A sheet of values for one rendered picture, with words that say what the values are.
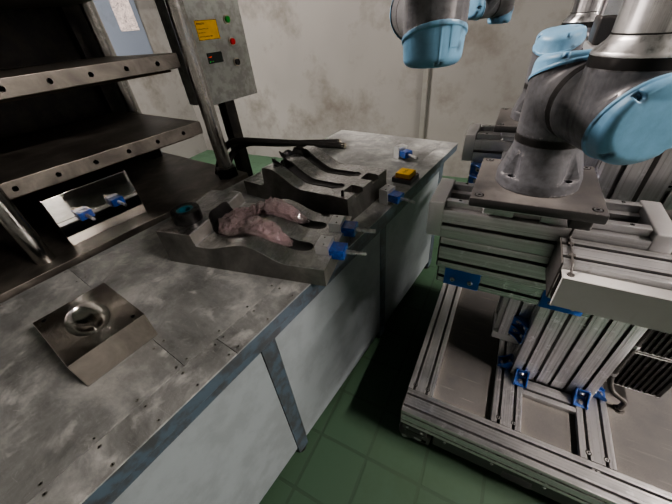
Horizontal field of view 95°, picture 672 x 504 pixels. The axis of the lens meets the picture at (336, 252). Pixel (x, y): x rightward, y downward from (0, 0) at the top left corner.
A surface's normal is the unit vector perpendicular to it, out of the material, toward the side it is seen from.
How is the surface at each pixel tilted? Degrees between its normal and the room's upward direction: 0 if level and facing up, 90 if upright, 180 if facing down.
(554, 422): 0
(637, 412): 0
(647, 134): 98
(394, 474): 0
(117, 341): 90
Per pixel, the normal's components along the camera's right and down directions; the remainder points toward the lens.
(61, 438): -0.08, -0.80
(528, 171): -0.71, 0.21
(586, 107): -1.00, 0.05
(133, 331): 0.81, 0.30
